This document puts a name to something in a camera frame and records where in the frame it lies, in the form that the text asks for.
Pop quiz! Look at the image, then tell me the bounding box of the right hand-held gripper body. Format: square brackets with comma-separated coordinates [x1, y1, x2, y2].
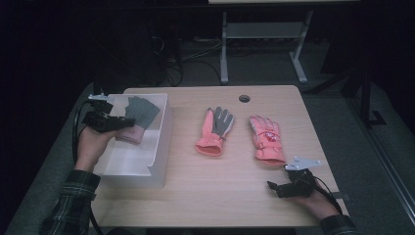
[277, 156, 322, 199]

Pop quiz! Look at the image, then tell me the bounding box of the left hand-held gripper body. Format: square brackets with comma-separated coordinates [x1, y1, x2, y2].
[80, 93, 119, 134]

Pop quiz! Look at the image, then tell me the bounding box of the white cardboard box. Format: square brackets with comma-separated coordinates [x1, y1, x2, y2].
[92, 93, 174, 189]

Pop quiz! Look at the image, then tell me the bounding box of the person's right hand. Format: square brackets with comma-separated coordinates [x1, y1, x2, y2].
[293, 188, 343, 221]

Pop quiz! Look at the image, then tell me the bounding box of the person's left hand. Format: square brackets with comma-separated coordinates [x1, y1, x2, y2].
[73, 124, 124, 173]

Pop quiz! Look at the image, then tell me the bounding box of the pink padded ski glove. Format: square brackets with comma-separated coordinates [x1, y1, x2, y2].
[248, 115, 287, 165]

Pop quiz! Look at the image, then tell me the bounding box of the pink glove with grey palm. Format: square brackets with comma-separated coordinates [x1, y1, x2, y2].
[195, 106, 236, 158]

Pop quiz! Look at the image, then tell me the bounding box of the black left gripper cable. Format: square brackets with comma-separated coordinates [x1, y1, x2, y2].
[70, 98, 106, 235]

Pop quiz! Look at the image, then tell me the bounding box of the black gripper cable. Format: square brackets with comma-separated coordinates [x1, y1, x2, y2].
[70, 98, 106, 235]
[312, 175, 345, 215]

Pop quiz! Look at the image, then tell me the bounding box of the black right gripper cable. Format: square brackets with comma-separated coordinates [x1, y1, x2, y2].
[312, 175, 345, 215]

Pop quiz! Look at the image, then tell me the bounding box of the tangle of floor cables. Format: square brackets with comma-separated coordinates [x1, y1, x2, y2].
[148, 33, 223, 88]

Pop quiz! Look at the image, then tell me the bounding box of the grey aluminium rail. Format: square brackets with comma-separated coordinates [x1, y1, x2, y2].
[346, 96, 415, 226]

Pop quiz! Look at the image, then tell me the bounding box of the grey metal desk frame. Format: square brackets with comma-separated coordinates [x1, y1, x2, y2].
[219, 9, 315, 85]

